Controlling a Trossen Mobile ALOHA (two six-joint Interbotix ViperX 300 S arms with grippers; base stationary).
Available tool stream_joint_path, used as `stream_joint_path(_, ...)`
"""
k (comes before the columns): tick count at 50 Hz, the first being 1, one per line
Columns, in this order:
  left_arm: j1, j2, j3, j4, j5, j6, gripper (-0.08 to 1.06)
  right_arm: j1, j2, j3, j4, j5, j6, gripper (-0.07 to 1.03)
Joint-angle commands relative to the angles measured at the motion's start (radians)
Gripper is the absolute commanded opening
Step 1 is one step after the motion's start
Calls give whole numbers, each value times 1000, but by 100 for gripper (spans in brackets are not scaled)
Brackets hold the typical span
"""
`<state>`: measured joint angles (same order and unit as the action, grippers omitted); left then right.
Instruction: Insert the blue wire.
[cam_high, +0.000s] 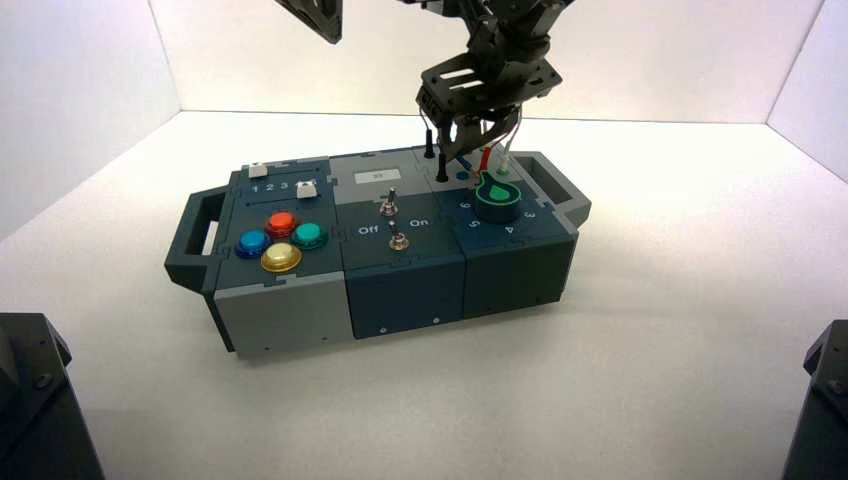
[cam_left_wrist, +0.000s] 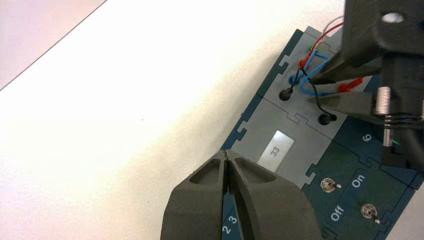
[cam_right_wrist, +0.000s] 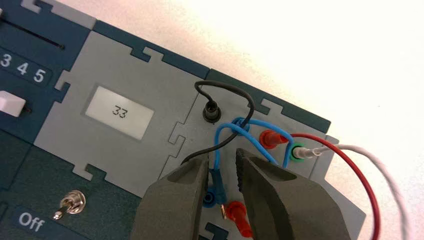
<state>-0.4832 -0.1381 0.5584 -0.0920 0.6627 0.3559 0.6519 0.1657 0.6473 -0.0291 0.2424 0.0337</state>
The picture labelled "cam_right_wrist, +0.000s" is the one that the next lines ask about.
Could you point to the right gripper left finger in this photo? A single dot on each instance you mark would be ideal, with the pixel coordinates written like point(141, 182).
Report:
point(172, 208)

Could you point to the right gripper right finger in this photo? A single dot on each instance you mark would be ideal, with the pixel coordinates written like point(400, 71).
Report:
point(288, 208)

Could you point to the blue grey modular task box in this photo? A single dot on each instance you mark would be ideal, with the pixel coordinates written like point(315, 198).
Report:
point(132, 66)

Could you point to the small grey LCD display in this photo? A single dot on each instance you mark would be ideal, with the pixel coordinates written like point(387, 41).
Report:
point(119, 112)

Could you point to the white slider knob up arrow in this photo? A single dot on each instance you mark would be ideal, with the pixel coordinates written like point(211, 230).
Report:
point(11, 103)

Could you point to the metal toggle switch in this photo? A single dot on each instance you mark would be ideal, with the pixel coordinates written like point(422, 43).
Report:
point(71, 203)

